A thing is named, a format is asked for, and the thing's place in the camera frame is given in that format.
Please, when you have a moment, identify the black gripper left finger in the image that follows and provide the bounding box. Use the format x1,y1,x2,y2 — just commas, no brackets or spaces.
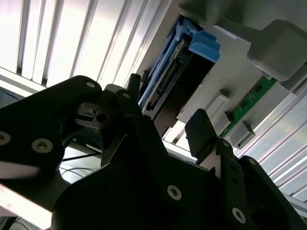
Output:
0,73,187,206

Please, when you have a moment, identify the hard disk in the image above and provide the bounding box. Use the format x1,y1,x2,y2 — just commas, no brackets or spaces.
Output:
138,15,221,131

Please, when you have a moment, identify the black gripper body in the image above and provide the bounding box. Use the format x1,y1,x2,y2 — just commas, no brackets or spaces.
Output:
52,157,230,230

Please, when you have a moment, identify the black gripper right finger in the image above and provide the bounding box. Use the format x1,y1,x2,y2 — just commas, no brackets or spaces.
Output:
185,108,300,230

